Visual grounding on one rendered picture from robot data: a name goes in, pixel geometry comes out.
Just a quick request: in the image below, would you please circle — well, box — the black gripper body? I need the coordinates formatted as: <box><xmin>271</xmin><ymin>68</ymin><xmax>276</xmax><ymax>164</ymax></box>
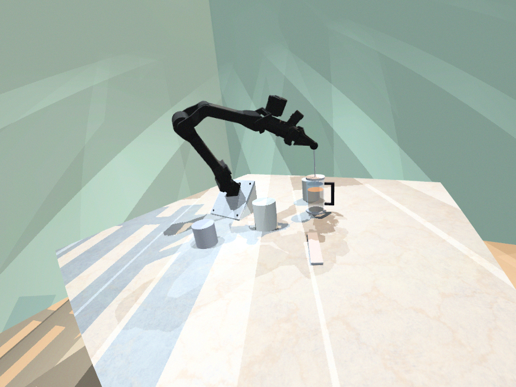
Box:
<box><xmin>274</xmin><ymin>120</ymin><xmax>303</xmax><ymax>146</ymax></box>

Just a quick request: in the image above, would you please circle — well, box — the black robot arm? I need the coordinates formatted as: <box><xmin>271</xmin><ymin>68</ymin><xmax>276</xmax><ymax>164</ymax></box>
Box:
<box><xmin>172</xmin><ymin>95</ymin><xmax>304</xmax><ymax>197</ymax></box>

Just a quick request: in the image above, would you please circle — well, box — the french press coffee maker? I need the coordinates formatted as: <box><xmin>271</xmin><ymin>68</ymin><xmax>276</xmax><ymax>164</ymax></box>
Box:
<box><xmin>306</xmin><ymin>142</ymin><xmax>335</xmax><ymax>214</ymax></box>

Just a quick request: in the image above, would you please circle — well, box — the white cylinder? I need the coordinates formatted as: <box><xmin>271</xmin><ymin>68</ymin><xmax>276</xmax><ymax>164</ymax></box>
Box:
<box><xmin>252</xmin><ymin>198</ymin><xmax>278</xmax><ymax>232</ymax></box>
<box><xmin>302</xmin><ymin>178</ymin><xmax>307</xmax><ymax>201</ymax></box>

